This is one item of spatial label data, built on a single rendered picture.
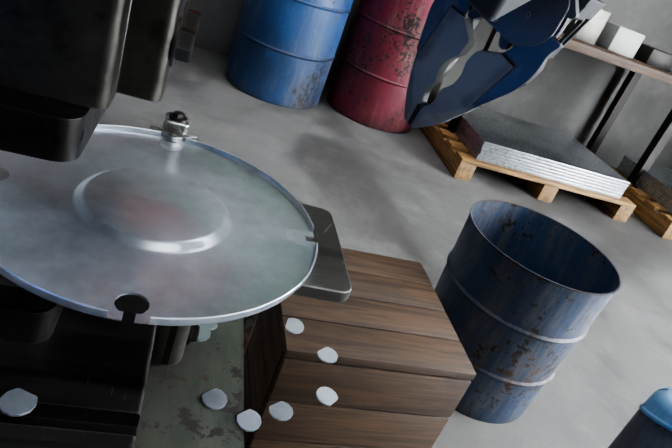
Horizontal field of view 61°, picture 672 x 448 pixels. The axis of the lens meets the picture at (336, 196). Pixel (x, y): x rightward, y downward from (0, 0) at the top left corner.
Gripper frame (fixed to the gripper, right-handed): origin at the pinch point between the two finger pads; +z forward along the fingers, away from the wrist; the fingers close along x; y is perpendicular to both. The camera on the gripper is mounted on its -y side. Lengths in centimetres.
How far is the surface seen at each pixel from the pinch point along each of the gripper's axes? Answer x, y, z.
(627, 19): 40, 420, 2
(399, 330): -13, 57, 57
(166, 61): 12.0, -13.5, 5.2
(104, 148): 19.1, -6.9, 22.7
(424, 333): -17, 62, 56
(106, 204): 10.8, -13.3, 19.3
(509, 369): -39, 93, 65
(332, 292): -5.9, -3.8, 14.6
